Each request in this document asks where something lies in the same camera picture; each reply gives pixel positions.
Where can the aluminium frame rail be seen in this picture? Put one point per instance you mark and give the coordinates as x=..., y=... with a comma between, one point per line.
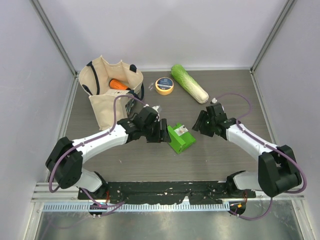
x=41, y=194

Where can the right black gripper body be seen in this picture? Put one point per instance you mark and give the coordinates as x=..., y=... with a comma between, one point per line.
x=207, y=128

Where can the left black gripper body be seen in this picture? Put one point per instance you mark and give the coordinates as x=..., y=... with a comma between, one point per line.
x=152, y=132

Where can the small clear plastic bag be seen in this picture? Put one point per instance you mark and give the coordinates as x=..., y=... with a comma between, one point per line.
x=181, y=130

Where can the yellow masking tape roll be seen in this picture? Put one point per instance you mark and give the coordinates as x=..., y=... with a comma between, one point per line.
x=164, y=86

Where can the green paper box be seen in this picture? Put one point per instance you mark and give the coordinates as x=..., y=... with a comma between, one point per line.
x=180, y=143

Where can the napa cabbage toy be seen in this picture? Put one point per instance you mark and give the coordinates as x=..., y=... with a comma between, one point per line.
x=182, y=77

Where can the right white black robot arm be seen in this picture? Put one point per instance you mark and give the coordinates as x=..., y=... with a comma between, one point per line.
x=277, y=171

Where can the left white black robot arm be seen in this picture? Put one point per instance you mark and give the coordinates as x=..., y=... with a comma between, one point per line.
x=65, y=162

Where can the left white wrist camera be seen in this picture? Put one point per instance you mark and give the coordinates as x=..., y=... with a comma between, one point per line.
x=157, y=108

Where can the orange bottle in bag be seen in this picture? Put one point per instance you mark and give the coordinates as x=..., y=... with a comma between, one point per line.
x=118, y=85

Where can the white slotted cable duct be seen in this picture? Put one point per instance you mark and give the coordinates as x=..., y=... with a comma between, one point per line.
x=127, y=208

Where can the beige canvas tote bag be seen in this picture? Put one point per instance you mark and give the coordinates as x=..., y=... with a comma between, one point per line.
x=106, y=102

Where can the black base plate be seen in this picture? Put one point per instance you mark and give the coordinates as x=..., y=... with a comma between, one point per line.
x=169, y=192

